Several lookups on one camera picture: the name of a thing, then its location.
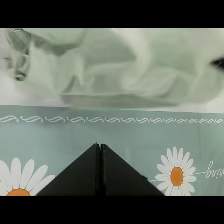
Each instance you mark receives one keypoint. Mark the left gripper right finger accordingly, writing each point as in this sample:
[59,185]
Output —
[123,180]

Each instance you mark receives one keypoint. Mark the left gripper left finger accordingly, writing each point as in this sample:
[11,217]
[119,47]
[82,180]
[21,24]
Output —
[78,178]

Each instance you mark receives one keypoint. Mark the white shirt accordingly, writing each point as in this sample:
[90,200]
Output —
[110,66]

